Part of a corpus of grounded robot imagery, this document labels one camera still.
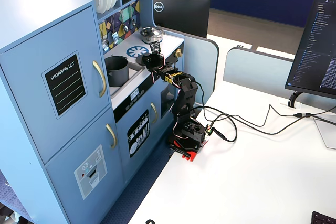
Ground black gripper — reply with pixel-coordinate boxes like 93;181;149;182
141;50;165;72

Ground red arm base clamp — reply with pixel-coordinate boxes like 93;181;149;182
169;140;208;163

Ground steel pan lid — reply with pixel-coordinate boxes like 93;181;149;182
139;26;162;37

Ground gray toy sink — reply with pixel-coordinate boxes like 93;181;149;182
104;58;146;98

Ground shiny steel pan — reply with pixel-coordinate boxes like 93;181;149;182
138;31;164;44

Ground gray pot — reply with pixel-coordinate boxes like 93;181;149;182
104;55;131;88

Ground steel ladle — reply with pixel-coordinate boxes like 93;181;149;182
121;8;130;33

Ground steel slotted spatula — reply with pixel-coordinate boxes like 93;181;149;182
111;15;120;44

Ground small steel spoon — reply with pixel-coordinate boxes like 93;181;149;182
130;5;138;27

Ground steel skimmer spoon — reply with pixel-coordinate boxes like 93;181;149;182
101;20;110;51

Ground light desk divider panel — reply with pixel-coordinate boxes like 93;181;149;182
181;31;220;116
223;46;296;96

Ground black Dell monitor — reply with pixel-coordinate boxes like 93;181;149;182
153;0;211;39

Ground black dishwasher decal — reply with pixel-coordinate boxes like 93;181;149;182
127;109;151;158

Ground blue dishwasher door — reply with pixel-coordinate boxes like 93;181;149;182
115;87;169;183

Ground blue fridge door with dispenser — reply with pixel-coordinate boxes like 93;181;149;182
44;107;125;224

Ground tall blue fridge door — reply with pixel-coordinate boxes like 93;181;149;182
0;5;111;164

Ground blue toy kitchen unit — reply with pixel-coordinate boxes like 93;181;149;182
0;0;186;224

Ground monitor with lit screen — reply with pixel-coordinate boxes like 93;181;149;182
285;0;336;100

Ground silver monitor stand base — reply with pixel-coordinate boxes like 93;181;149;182
313;108;336;150

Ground black keyboard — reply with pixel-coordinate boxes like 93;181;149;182
311;210;336;224

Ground gold fridge handle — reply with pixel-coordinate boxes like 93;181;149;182
92;60;107;98
106;123;118;150

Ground gold dishwasher handle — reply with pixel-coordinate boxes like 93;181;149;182
150;102;159;124

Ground black cable with plug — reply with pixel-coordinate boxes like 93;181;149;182
209;112;336;142

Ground black cable with inline connector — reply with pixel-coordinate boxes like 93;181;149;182
193;104;336;127

